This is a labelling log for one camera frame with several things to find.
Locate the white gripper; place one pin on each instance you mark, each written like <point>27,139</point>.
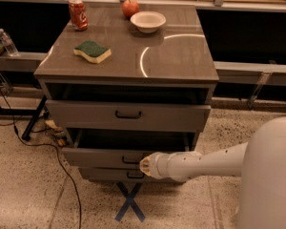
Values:
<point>154,166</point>

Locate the grey drawer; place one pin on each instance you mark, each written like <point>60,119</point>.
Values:
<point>121,149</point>
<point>129,116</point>
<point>102,174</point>

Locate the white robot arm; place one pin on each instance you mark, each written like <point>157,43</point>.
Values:
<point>260,163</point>

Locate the grey bottom drawer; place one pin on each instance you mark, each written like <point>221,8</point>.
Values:
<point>102,174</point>

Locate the grey drawer cabinet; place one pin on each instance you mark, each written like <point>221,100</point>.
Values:
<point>170,66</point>

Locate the grey top drawer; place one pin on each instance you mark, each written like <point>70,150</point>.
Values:
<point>129,116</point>

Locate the blue tape cross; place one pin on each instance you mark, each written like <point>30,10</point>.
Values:
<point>129,202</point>

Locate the power strip on floor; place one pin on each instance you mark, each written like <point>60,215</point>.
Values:
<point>56,133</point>

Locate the black table leg left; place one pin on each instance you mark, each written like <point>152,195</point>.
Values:
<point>34,117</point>

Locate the green yellow sponge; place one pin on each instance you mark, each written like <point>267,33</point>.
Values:
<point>92,52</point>

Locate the white bowl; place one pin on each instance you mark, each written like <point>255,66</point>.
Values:
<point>148,21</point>

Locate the grey side shelf left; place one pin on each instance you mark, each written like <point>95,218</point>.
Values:
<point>25,62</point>

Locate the red apple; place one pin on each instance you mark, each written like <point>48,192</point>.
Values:
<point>129,8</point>

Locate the orange soda can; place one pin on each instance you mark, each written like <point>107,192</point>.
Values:
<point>78,15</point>

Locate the clear water bottle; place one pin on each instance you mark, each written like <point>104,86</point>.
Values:
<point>8,43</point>

